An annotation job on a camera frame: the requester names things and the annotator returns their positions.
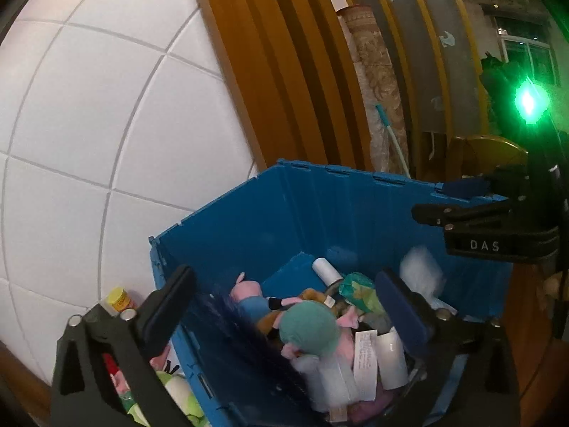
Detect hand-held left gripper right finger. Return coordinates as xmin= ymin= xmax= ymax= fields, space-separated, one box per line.
xmin=374 ymin=268 xmax=521 ymax=427

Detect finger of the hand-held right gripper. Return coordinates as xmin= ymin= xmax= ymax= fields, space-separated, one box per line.
xmin=438 ymin=164 xmax=532 ymax=199
xmin=412 ymin=198 xmax=512 ymax=232

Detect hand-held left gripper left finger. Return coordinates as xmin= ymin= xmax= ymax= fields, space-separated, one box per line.
xmin=50 ymin=264 xmax=209 ymax=427

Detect white paper roll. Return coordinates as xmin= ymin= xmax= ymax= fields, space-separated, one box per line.
xmin=377 ymin=327 xmax=407 ymax=388
xmin=311 ymin=257 xmax=343 ymax=286

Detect white soft object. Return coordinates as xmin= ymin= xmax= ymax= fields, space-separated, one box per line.
xmin=399 ymin=246 xmax=447 ymax=299

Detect blue plastic crate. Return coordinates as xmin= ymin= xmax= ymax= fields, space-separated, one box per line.
xmin=148 ymin=159 xmax=527 ymax=427

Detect green snack packet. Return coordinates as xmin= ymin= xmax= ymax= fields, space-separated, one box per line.
xmin=340 ymin=272 xmax=383 ymax=314

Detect pink can with yellow lid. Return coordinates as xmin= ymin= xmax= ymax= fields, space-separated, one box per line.
xmin=106 ymin=288 xmax=139 ymax=314

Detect white paper leaflet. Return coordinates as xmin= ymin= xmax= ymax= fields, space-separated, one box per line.
xmin=353 ymin=329 xmax=378 ymax=401

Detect pink pig plush toy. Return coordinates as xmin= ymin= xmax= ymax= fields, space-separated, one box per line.
xmin=230 ymin=272 xmax=285 ymax=325

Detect teal white stick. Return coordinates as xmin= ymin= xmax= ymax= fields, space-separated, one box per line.
xmin=374 ymin=104 xmax=412 ymax=176

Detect green frog plush toy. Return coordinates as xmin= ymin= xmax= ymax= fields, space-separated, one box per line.
xmin=124 ymin=360 xmax=209 ymax=427

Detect teal plush toy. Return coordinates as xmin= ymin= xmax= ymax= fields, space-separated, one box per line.
xmin=279 ymin=300 xmax=361 ymax=361

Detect white plastic packet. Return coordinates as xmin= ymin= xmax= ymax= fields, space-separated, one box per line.
xmin=307 ymin=351 xmax=361 ymax=423

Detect dark hanging clothes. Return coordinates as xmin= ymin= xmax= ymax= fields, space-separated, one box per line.
xmin=479 ymin=51 xmax=516 ymax=138

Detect brown plush toy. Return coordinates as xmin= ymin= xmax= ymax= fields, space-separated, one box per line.
xmin=255 ymin=288 xmax=347 ymax=339

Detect glass door with stickers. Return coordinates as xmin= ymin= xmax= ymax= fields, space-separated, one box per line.
xmin=342 ymin=0 xmax=490 ymax=136

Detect rolled beige carpet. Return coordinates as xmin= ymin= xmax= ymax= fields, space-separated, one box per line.
xmin=335 ymin=4 xmax=410 ymax=174

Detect window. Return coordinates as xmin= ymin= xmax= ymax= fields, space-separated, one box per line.
xmin=491 ymin=9 xmax=556 ymax=85

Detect wooden wall trim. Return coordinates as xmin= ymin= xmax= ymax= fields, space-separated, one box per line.
xmin=187 ymin=0 xmax=372 ymax=174

